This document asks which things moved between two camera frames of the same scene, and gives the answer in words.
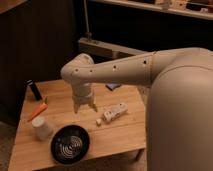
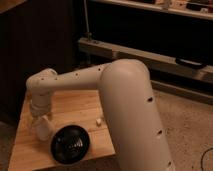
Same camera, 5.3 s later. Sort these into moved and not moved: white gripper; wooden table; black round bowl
Moved: white gripper
Not moved: wooden table; black round bowl
